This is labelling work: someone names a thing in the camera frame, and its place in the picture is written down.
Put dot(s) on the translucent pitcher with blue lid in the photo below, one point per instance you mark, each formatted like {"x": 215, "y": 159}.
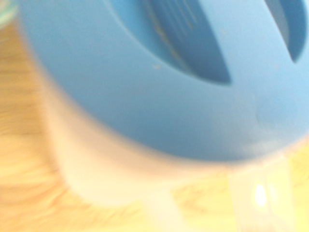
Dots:
{"x": 120, "y": 96}

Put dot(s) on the clear faceted drinking glass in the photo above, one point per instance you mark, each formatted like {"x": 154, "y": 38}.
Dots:
{"x": 6, "y": 12}

